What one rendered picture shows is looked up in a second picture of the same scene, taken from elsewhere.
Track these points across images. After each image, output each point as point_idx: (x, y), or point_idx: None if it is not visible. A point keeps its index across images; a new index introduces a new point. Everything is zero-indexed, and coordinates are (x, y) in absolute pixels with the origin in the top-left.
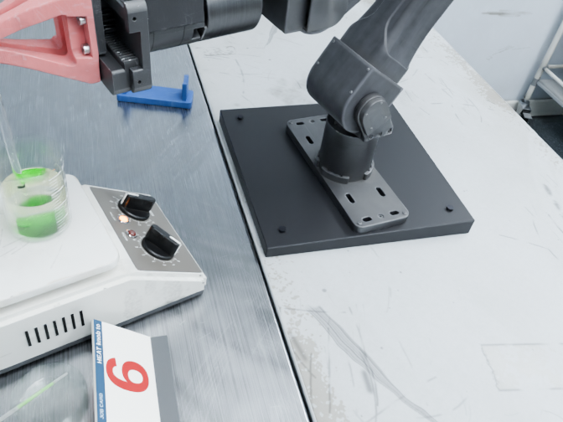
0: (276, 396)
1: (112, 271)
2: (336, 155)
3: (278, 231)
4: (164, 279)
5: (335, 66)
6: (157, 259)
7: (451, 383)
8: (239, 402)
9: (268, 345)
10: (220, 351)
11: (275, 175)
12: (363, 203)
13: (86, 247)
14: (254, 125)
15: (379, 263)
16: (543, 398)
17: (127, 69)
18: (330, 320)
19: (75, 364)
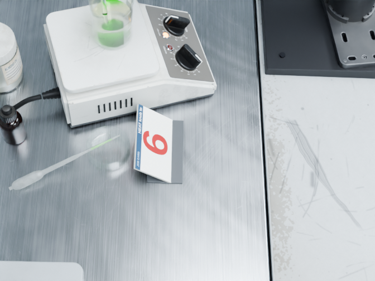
0: (247, 175)
1: (154, 76)
2: (340, 0)
3: (279, 56)
4: (187, 85)
5: None
6: (184, 69)
7: (373, 193)
8: (222, 174)
9: (250, 141)
10: (217, 138)
11: (289, 4)
12: (353, 44)
13: (140, 58)
14: None
15: (354, 94)
16: None
17: None
18: (299, 131)
19: (124, 128)
